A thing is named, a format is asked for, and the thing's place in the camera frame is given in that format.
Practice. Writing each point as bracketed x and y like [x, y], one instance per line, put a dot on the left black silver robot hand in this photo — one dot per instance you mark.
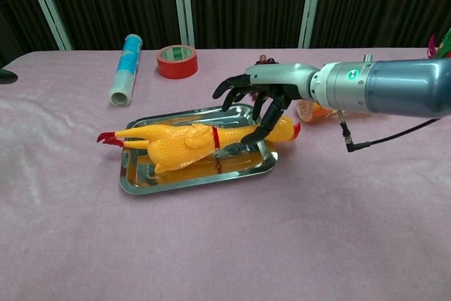
[7, 76]

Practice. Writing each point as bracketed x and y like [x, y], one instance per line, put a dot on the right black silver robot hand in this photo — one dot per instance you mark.
[282, 77]

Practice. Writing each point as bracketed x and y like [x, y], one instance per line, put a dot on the yellow rubber chicken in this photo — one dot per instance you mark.
[176, 146]

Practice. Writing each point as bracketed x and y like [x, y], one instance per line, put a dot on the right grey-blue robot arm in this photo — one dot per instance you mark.
[394, 86]

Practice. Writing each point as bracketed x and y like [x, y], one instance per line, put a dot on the rectangular stainless steel tray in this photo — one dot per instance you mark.
[239, 167]

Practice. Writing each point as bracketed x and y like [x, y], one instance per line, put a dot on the dark purple grape bunch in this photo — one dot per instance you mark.
[266, 60]

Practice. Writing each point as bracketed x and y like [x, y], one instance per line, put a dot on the orange drink plastic bottle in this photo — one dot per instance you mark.
[313, 114]

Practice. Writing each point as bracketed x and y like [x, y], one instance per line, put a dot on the red tape roll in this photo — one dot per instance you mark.
[177, 66]

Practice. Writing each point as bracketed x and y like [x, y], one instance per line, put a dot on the blue cling film roll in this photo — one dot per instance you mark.
[127, 68]

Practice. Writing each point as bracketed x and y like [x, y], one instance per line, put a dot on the colourful feather shuttlecock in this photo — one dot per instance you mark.
[440, 45]

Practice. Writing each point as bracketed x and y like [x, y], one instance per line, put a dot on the pink table cloth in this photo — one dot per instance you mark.
[176, 237]

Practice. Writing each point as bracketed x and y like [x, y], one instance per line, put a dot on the white metal frame post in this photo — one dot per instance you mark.
[47, 8]
[310, 5]
[184, 5]

